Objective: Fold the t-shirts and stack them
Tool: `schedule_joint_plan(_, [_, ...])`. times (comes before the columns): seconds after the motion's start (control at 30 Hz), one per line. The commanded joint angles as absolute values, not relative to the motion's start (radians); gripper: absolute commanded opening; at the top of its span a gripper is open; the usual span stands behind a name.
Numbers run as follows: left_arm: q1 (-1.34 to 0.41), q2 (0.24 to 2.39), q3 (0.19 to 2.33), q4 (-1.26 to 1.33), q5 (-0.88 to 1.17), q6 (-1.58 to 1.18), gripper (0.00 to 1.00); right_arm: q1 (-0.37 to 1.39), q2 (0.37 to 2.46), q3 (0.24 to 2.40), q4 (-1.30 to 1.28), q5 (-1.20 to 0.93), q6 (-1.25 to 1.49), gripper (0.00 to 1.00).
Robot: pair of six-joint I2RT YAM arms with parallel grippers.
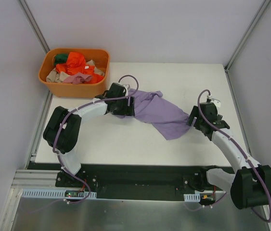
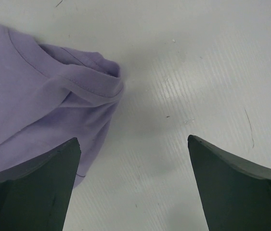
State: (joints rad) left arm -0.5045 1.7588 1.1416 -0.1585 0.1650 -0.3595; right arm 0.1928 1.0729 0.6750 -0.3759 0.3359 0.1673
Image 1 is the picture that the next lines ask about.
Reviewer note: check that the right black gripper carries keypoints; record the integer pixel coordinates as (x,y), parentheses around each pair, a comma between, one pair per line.
(193,119)

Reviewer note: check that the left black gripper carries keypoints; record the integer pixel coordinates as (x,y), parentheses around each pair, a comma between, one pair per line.
(129,106)

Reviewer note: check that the purple t shirt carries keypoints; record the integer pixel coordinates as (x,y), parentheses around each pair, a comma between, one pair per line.
(167,118)

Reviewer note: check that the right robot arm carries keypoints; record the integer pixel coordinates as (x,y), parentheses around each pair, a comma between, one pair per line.
(250,184)

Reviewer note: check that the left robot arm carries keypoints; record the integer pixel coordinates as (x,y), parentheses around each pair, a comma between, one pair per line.
(62,130)

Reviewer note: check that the pink t shirt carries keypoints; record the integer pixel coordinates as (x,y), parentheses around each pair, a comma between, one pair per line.
(78,78)

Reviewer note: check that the orange plastic bin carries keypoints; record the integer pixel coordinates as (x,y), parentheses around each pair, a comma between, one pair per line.
(68,90)

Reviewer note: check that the orange t shirt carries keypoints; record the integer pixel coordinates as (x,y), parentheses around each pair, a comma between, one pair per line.
(76,62)

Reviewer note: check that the green t shirt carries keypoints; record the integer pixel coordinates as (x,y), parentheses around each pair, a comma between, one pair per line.
(60,58)

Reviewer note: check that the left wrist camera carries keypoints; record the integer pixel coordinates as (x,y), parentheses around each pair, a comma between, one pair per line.
(126,86)

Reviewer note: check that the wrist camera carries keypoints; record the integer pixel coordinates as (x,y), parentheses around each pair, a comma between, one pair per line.
(126,86)
(210,99)

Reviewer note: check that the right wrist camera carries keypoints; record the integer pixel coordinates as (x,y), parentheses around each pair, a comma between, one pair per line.
(210,99)

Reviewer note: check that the right aluminium frame post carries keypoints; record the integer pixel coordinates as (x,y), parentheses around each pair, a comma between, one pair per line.
(242,42)

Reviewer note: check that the aluminium frame post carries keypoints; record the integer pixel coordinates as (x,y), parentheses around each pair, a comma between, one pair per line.
(34,25)
(242,42)

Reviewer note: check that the right white cable duct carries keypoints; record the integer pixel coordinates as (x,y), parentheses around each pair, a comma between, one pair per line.
(192,198)

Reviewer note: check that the white cable duct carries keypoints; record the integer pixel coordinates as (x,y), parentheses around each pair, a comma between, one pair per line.
(192,198)
(57,194)

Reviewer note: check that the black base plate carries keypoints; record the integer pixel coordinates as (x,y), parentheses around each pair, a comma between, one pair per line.
(130,182)

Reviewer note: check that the left white cable duct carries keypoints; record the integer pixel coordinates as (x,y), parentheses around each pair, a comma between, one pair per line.
(57,194)

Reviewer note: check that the left aluminium frame post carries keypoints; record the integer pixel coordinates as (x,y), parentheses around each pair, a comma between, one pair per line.
(34,25)

